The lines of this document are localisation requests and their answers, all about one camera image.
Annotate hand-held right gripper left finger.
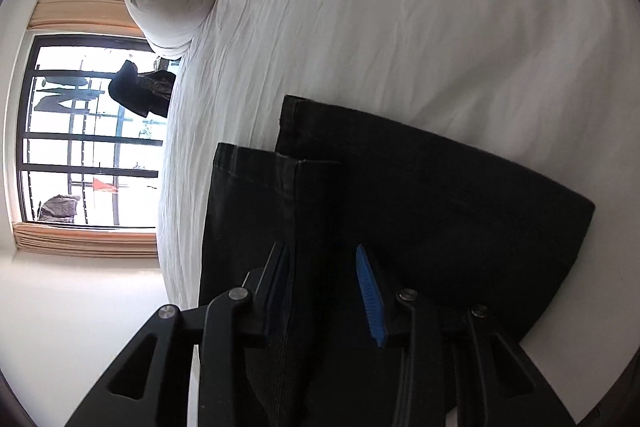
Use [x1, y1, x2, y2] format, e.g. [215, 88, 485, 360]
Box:
[65, 242, 301, 427]

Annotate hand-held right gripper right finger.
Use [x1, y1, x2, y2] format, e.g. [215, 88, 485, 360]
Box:
[355, 244, 576, 427]

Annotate black pants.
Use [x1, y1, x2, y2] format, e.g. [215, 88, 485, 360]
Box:
[199, 94, 596, 427]

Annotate beige curtain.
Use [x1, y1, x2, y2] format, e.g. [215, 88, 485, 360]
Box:
[27, 0, 147, 34]
[12, 221, 161, 259]

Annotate hanging grey brown jacket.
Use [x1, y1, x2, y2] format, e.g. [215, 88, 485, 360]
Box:
[37, 194, 82, 223]

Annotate black framed sliding glass door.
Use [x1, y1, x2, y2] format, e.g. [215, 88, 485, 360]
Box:
[17, 34, 178, 233]

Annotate bed with white sheet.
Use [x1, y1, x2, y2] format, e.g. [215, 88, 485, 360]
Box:
[156, 0, 636, 427]

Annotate hanging dark clothes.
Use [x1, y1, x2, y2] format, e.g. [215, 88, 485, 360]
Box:
[34, 76, 98, 112]

